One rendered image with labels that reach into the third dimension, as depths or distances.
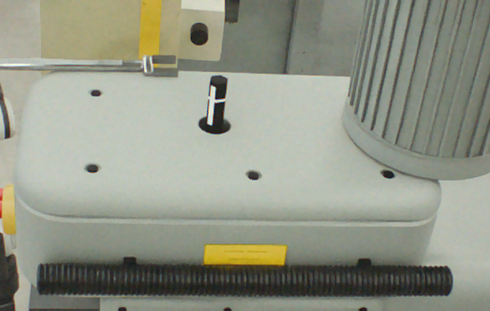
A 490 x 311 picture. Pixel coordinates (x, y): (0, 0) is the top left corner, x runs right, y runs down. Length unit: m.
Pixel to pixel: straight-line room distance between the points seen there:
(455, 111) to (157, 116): 0.33
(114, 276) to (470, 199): 0.50
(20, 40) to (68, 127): 3.94
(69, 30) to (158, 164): 2.00
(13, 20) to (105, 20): 2.23
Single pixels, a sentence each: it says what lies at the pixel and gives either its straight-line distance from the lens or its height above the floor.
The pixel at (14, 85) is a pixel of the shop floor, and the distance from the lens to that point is 4.70.
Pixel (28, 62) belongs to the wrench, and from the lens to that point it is 1.21.
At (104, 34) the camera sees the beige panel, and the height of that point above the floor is 1.02.
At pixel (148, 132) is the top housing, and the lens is 1.11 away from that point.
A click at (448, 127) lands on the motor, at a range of 1.06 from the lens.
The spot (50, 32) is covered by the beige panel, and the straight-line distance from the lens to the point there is 3.05.
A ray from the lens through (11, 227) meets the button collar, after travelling 1.18.
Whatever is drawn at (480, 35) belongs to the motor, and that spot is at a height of 2.07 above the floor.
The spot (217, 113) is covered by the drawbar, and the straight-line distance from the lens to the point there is 1.11.
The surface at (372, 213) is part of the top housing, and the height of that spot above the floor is 1.87.
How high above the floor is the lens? 2.53
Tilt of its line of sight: 36 degrees down
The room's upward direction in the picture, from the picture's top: 7 degrees clockwise
